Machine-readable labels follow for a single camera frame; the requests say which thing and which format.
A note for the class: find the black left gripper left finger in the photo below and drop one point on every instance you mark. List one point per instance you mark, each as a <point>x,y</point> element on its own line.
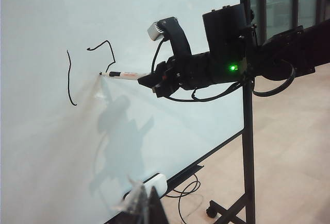
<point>134,198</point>

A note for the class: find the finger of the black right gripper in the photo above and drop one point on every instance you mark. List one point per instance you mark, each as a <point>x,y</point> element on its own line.
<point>166,88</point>
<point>150,79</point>

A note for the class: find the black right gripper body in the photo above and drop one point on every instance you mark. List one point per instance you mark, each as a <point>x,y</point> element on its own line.
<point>196,72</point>

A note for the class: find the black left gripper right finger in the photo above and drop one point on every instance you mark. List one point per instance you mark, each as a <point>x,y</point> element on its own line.
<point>153,211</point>

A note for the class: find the white whiteboard marker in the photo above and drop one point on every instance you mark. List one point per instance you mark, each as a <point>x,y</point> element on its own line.
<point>123,75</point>

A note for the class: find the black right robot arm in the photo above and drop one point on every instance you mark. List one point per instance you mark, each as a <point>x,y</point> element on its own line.
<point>296,43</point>

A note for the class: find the white whiteboard eraser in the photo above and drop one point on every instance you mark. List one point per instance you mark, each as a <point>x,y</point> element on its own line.
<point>154,182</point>

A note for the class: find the black whiteboard pen tray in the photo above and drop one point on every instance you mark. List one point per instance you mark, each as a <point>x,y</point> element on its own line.
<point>190,169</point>

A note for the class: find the black whiteboard stand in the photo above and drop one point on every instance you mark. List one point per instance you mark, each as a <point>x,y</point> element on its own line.
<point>248,144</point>

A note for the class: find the large white glass whiteboard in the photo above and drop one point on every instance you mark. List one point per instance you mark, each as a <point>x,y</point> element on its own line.
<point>51,15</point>

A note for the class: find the dark framed glass partition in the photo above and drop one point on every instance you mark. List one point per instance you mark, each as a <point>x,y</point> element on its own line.
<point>295,2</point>

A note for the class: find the black right camera bracket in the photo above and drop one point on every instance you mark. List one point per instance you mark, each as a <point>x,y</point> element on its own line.
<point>181,43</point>

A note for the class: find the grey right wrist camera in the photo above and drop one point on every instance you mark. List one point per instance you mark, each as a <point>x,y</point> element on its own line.
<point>154,31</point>

